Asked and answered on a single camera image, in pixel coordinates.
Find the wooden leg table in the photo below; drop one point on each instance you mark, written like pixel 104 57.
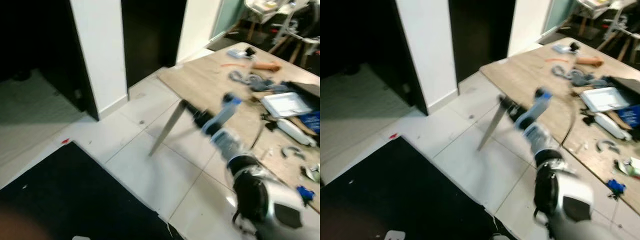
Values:
pixel 610 17
pixel 280 20

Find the small white box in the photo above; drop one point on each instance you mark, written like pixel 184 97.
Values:
pixel 235 53
pixel 561 48

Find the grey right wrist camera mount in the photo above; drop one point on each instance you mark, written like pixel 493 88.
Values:
pixel 226 111
pixel 538 104

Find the grey blue cloth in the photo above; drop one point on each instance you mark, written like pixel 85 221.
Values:
pixel 270 86
pixel 592 81

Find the green wrapper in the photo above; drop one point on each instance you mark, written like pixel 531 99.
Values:
pixel 629 167
pixel 312 173

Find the thin orange stick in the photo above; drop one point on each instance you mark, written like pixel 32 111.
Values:
pixel 233 65
pixel 556 60

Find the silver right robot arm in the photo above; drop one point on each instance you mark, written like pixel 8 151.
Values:
pixel 227 146
pixel 539 139

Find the blue box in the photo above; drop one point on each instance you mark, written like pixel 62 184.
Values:
pixel 312 121
pixel 631 116

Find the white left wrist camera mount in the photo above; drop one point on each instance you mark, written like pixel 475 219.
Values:
pixel 395 235
pixel 81 238

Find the small black gadget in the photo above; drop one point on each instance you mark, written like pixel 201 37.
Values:
pixel 250 51
pixel 574 46

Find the white plastic bottle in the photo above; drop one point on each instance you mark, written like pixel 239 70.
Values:
pixel 295 132
pixel 612 126

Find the dark carpet mat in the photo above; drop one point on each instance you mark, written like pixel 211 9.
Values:
pixel 75 195
pixel 400 195

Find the brown cylinder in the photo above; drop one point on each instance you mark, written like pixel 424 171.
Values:
pixel 265 65
pixel 589 61

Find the white tray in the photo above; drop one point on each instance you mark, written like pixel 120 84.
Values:
pixel 605 99
pixel 287 104

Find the small blue object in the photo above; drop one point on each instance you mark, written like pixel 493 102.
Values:
pixel 616 187
pixel 305 192

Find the frosted glass door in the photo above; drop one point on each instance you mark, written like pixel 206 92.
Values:
pixel 557 12
pixel 227 15

